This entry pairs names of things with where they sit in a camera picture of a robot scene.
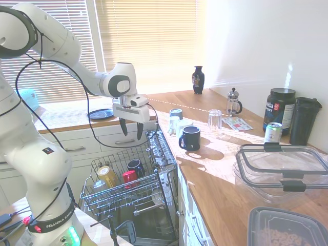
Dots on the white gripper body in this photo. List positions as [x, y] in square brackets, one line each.
[130, 112]

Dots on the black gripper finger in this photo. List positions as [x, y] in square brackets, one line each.
[124, 126]
[140, 130]

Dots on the red speckled enamel mug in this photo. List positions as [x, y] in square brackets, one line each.
[129, 176]

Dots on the red plug at robot base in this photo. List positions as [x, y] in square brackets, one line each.
[26, 221]

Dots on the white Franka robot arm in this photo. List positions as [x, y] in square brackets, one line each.
[51, 38]

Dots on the dark navy glossy mug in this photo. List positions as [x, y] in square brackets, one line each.
[135, 165]

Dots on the grey blue mug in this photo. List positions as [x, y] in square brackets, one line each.
[176, 114]

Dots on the white ceramic mug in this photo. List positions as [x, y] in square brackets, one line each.
[183, 123]

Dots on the yellow ceramic mug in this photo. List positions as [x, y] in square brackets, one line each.
[107, 175]

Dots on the navy blue enamel mug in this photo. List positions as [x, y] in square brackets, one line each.
[192, 138]

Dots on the steel dishwasher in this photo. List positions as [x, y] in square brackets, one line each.
[166, 189]

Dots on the blue round plate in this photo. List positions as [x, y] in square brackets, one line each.
[101, 114]

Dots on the clear plastic jar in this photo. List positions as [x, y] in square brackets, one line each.
[173, 125]

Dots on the clear glass with sticker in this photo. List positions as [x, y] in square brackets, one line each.
[99, 185]

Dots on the dark blue painted vase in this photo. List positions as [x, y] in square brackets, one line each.
[198, 82]

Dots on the clear upturned tumbler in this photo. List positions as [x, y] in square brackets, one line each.
[214, 120]

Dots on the wide slatted window blind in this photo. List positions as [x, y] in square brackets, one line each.
[153, 38]

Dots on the narrow slatted window blind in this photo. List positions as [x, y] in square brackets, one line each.
[84, 38]

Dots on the round metal cabinet knob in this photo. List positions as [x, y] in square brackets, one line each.
[181, 212]

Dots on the glass french press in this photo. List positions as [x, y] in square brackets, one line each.
[233, 105]

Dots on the teal baseball cap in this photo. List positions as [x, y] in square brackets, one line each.
[29, 98]

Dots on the white cabinet with knob door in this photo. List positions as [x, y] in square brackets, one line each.
[187, 230]

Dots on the clear container with black clips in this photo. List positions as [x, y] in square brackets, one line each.
[256, 184]

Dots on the white green drink can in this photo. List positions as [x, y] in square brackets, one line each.
[273, 133]

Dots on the black protein powder tub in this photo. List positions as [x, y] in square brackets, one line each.
[279, 110]

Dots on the grey rimmed cereal container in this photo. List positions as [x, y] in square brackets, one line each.
[258, 223]

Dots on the black power adapter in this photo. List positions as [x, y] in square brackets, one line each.
[5, 219]

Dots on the black shaker bottle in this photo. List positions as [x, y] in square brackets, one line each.
[303, 123]

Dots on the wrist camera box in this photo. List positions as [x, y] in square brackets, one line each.
[138, 101]

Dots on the black camera tripod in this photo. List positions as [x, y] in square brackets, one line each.
[112, 230]

